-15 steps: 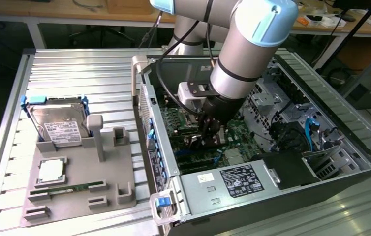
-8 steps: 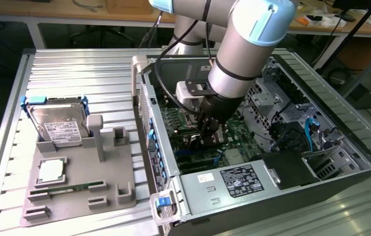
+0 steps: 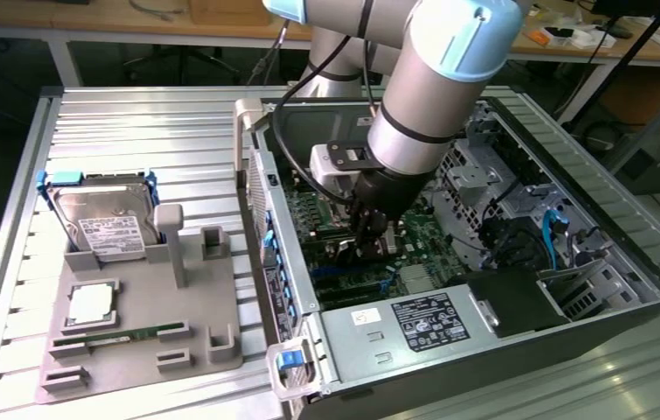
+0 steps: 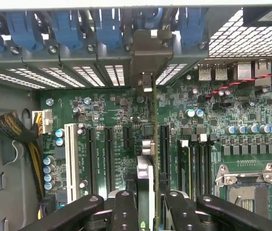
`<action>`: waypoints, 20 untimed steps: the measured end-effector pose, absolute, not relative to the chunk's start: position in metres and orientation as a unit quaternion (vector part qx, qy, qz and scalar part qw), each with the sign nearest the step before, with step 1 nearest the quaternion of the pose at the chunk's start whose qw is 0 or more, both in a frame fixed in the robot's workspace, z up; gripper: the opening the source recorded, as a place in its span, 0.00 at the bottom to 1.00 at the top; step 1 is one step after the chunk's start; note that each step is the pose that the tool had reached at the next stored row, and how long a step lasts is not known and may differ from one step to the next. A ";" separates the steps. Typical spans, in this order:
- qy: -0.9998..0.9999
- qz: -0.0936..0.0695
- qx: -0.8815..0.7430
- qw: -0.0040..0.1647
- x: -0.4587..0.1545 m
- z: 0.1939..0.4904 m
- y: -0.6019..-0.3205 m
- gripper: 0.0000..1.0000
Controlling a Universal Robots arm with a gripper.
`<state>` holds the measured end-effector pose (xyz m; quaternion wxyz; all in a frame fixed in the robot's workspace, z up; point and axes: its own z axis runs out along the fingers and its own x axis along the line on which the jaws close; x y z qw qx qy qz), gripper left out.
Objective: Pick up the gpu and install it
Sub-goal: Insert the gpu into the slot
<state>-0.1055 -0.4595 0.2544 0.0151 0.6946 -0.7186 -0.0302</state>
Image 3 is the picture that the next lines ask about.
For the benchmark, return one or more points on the hard disk in blue carrier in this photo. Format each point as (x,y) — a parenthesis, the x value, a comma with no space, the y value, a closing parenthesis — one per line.
(101,219)

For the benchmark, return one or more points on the CPU chip with silver lid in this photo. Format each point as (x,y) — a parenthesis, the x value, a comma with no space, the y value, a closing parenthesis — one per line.
(90,306)

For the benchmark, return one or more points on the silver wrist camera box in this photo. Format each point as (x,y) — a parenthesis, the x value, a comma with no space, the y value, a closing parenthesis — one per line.
(328,166)

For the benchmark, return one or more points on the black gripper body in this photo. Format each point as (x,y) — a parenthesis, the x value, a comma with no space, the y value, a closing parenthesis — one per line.
(392,190)

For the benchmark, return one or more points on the black tripod pole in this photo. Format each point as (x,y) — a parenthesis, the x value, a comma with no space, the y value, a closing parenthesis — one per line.
(649,31)

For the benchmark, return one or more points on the green RAM stick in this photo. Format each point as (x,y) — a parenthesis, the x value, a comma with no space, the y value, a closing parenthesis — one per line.
(124,338)

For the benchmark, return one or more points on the grey parts rack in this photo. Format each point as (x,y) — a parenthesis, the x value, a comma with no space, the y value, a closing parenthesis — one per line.
(136,372)

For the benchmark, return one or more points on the green motherboard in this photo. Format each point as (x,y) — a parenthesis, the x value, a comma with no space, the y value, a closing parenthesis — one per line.
(428,245)

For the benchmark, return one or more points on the wooden desk white frame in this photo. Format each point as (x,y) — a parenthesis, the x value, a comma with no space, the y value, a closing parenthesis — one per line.
(71,17)
(568,54)

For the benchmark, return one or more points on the open black PC case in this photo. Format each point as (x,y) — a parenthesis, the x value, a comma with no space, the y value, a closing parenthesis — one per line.
(305,122)

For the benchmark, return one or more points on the black tripod legs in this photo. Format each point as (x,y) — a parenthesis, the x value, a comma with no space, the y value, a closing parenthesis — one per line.
(182,50)

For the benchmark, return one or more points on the silver chipset heat sink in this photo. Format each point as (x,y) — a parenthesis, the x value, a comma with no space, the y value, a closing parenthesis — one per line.
(419,280)

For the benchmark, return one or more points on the silver power supply unit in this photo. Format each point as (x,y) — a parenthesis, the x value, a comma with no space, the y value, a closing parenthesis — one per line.
(357,350)

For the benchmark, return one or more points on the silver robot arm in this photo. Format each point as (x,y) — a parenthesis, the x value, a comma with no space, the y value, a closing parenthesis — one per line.
(421,109)

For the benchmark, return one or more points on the graphics card with metal bracket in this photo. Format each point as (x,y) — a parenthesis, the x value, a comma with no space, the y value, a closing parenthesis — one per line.
(340,251)

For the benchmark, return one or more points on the black plastic air shroud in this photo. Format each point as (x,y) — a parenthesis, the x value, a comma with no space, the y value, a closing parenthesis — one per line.
(510,302)

